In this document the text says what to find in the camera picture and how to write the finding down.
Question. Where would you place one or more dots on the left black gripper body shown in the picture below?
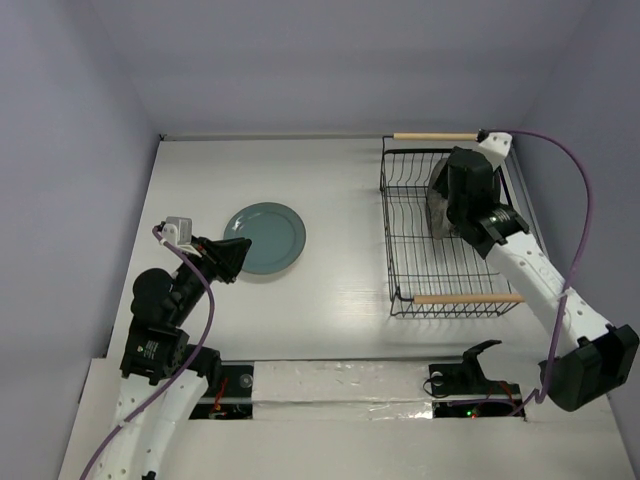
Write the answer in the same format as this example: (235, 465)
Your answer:
(211, 260)

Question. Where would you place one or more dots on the teal plate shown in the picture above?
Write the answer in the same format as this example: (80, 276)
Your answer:
(277, 234)

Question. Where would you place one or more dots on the grey reindeer plate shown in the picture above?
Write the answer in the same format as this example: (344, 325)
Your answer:
(436, 206)

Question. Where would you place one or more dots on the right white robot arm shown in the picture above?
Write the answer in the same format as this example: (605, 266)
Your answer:
(589, 356)

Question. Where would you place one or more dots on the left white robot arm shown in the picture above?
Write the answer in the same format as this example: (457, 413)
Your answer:
(163, 375)

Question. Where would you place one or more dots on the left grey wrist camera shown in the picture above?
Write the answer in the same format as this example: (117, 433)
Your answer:
(177, 231)

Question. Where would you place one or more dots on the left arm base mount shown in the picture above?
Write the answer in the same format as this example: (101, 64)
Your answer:
(231, 398)

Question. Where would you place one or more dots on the black wire dish rack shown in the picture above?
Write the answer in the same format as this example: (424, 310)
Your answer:
(427, 277)

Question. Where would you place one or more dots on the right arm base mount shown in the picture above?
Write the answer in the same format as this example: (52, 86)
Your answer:
(466, 377)

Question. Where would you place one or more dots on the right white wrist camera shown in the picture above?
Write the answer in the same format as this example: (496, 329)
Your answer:
(494, 145)

